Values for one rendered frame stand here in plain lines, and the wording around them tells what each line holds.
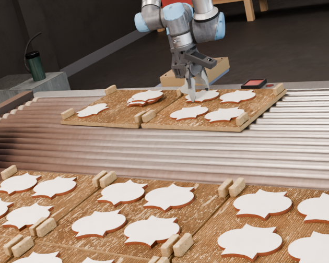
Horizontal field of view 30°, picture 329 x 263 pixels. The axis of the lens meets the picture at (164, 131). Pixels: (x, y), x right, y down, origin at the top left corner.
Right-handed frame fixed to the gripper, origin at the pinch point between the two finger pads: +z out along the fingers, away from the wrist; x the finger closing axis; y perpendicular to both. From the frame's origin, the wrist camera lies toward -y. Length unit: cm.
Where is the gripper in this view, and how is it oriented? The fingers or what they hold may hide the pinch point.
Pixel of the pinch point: (201, 95)
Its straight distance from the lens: 236.1
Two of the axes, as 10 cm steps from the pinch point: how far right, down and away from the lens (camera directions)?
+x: -5.7, 4.1, -7.1
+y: -7.7, 0.3, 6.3
